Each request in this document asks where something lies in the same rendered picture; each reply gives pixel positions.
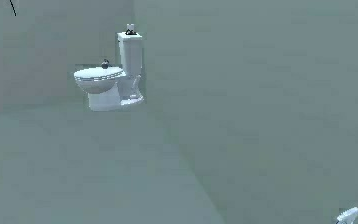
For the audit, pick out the white and black spray bottle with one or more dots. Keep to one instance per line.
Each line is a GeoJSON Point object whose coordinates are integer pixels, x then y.
{"type": "Point", "coordinates": [130, 29]}

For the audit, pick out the white toilet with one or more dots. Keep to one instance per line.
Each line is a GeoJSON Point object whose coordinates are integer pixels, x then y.
{"type": "Point", "coordinates": [107, 83]}

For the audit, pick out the small dark round object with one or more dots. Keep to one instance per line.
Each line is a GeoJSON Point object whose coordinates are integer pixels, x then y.
{"type": "Point", "coordinates": [105, 64]}

